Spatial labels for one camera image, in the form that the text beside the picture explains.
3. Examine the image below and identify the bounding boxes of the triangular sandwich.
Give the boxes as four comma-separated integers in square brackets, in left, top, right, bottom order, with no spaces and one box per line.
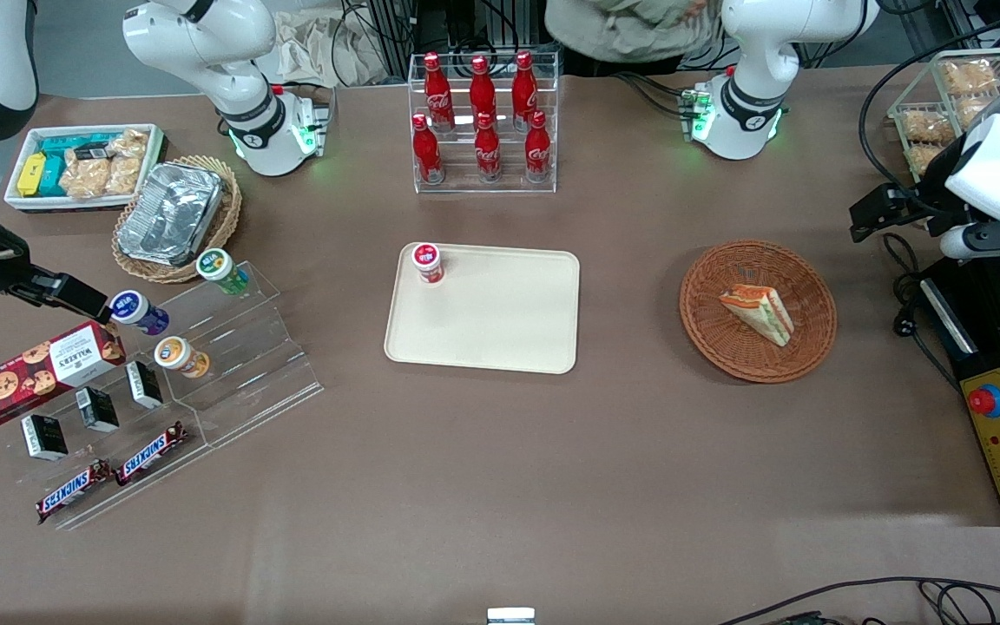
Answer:
[719,284,796,348]

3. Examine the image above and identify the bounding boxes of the small black box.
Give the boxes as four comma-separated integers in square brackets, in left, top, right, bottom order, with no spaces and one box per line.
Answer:
[21,414,69,462]
[76,387,121,434]
[125,360,165,410]

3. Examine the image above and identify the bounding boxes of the teal small box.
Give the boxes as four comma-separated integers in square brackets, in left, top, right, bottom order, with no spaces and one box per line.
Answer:
[36,156,68,198]
[38,134,115,158]

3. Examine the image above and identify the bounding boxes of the brown round wicker basket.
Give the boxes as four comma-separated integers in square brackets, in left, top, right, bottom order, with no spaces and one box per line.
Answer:
[679,240,839,385]

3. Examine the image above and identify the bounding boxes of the red cola bottle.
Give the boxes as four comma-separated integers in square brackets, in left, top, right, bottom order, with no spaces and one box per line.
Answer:
[474,112,503,183]
[511,50,540,134]
[424,52,455,134]
[524,110,552,183]
[469,56,498,131]
[411,114,445,186]

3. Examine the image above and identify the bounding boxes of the clear acrylic stepped stand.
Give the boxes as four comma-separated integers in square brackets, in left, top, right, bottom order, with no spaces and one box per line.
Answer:
[10,260,326,531]

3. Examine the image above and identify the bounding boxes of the white rectangular snack bin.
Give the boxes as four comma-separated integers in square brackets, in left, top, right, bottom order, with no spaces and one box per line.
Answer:
[3,124,168,214]

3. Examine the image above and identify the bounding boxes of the purple lid cup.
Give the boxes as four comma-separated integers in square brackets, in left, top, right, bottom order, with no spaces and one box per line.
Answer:
[109,290,171,337]

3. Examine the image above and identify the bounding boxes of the Snickers chocolate bar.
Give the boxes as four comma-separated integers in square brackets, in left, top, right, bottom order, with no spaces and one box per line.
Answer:
[115,422,189,487]
[36,459,113,525]

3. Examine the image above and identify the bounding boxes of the black cable bundle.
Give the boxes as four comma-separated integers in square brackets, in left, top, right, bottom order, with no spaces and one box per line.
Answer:
[717,576,1000,625]

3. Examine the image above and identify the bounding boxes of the green lid cup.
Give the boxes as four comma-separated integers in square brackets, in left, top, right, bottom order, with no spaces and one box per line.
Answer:
[196,248,252,297]

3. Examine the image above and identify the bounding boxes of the beige cloth bag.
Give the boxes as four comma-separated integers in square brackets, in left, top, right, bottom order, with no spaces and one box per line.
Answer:
[270,9,389,89]

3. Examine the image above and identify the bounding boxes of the orange lid cup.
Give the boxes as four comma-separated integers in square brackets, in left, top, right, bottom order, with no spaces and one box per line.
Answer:
[154,336,212,379]

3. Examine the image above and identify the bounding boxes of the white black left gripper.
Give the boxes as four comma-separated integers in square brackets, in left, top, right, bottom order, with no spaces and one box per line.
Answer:
[850,113,1000,243]

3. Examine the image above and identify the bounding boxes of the yellow small box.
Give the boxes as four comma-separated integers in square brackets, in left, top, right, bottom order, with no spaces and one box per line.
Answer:
[16,153,49,199]

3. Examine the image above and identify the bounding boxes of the black power cable with plug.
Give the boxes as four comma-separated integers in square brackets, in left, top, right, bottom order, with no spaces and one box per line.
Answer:
[882,233,963,393]

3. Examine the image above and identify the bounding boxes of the light oval wicker basket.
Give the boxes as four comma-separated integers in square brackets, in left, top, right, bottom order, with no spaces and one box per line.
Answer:
[112,155,244,286]

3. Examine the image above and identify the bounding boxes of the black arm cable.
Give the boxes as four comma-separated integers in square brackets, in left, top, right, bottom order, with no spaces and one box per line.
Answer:
[860,17,1000,218]

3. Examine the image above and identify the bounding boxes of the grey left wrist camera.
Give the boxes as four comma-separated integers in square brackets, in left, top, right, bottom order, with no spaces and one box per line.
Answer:
[940,219,1000,262]

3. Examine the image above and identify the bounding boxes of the person in beige clothes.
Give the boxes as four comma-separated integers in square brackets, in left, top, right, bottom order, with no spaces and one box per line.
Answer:
[543,0,723,64]

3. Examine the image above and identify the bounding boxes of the red Walkers cookie box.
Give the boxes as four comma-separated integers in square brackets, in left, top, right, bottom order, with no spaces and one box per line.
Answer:
[0,321,128,431]

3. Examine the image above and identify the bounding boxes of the black base cables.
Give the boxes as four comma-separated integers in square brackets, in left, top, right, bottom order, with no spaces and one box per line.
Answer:
[613,69,702,120]

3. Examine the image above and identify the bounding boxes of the clear acrylic bottle rack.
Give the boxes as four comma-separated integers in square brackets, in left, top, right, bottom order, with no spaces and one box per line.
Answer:
[407,50,561,195]

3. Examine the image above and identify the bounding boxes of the red lid yogurt cup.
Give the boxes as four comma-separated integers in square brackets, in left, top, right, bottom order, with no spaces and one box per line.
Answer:
[411,242,446,286]

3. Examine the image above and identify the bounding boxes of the black equipment rack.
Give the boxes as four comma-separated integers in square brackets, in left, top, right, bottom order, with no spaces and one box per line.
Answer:
[339,0,553,84]

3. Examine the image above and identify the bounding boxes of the beige plastic tray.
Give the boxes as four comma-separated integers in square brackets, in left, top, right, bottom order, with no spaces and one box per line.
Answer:
[384,242,582,376]

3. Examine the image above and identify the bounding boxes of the aluminium foil tray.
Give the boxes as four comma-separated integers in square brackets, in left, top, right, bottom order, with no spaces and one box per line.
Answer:
[116,162,225,267]

